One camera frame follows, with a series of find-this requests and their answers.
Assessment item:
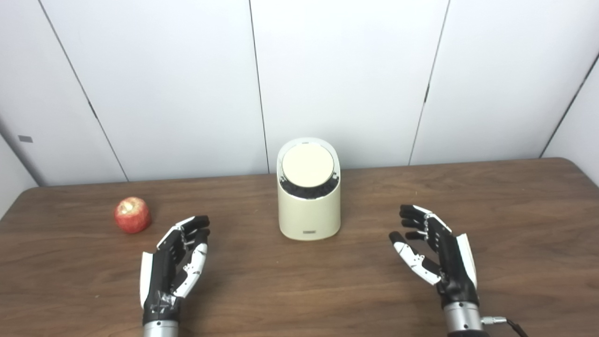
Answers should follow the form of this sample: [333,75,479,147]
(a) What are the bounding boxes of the cream-colored bin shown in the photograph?
[277,138,342,242]

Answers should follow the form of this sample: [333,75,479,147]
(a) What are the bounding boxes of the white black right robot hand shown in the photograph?
[389,205,480,308]

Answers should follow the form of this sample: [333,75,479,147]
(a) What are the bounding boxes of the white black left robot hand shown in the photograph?
[139,215,211,324]

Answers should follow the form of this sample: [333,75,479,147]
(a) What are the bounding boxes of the cream round bin lid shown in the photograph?
[281,143,336,184]

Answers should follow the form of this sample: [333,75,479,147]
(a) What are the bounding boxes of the red apple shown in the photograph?
[114,197,152,234]

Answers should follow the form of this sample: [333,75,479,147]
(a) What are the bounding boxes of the black bin liner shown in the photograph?
[279,172,340,200]

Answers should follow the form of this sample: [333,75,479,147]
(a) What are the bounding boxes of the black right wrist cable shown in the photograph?
[481,316,529,337]

